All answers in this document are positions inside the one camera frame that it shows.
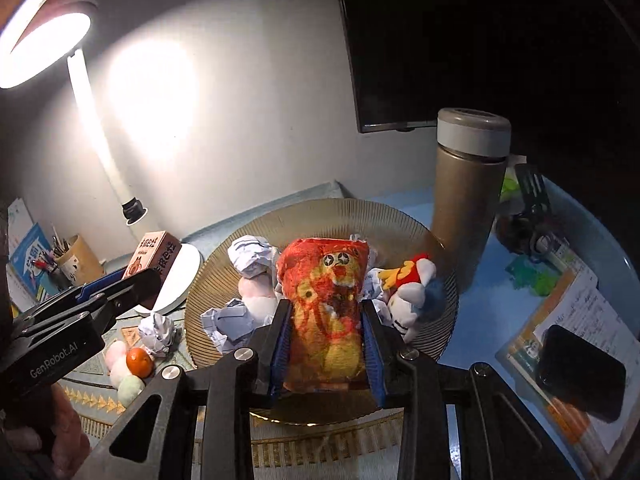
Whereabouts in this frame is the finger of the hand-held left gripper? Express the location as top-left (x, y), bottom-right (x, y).
top-left (10, 267), bottom-right (132, 331)
top-left (20, 270), bottom-right (161, 336)

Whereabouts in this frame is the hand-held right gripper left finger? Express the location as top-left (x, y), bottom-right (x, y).
top-left (90, 299), bottom-right (293, 480)

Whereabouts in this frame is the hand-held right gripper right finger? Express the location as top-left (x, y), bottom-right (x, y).
top-left (361, 300), bottom-right (576, 480)

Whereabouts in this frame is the pink cardboard box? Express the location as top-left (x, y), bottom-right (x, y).
top-left (122, 231), bottom-right (182, 281)

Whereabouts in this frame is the red snack wrapper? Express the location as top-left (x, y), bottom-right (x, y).
top-left (276, 237), bottom-right (371, 393)

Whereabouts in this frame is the white blue plush toy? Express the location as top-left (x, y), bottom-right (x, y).
top-left (379, 252), bottom-right (447, 344)

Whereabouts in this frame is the brown woven basket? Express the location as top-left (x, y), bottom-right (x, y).
top-left (184, 199), bottom-right (460, 423)

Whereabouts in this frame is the person's left hand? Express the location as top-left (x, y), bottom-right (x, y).
top-left (0, 384), bottom-right (91, 480)

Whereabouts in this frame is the beige pen cup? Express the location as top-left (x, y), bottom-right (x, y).
top-left (54, 234), bottom-right (103, 286)

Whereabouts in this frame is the black mesh pen holder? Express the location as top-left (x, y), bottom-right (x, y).
top-left (32, 255), bottom-right (76, 293)

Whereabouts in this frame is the bundle of pens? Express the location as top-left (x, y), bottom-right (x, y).
top-left (30, 225), bottom-right (76, 273)

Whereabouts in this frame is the pink plush toy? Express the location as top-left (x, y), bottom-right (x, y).
top-left (239, 277), bottom-right (279, 324)

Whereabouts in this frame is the orange mandarin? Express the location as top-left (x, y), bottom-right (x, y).
top-left (126, 347), bottom-right (154, 379)

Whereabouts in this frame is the blue book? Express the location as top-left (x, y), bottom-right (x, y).
top-left (7, 222), bottom-right (61, 301)

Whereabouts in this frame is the pastel dango plush toy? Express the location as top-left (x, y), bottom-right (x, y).
top-left (104, 341), bottom-right (147, 406)

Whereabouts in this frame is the patterned table mat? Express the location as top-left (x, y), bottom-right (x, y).
top-left (50, 180), bottom-right (451, 480)

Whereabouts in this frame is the white paper calendar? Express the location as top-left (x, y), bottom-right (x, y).
top-left (5, 197), bottom-right (37, 256)

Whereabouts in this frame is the white desk lamp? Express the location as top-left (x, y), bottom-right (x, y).
top-left (0, 0), bottom-right (203, 317)

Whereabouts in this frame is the gold thermos bottle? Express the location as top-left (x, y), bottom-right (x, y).
top-left (431, 107), bottom-right (511, 293)

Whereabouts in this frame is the dark key bundle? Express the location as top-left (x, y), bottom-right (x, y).
top-left (495, 212), bottom-right (551, 257)

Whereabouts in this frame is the black phone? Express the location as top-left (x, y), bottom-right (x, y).
top-left (536, 324), bottom-right (627, 423)

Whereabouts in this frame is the stack of papers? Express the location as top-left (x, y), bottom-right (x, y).
top-left (495, 265), bottom-right (632, 457)

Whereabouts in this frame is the green packet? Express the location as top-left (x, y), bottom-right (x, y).
top-left (500, 167), bottom-right (521, 202)

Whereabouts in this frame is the black monitor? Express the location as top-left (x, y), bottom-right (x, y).
top-left (330, 0), bottom-right (640, 134)

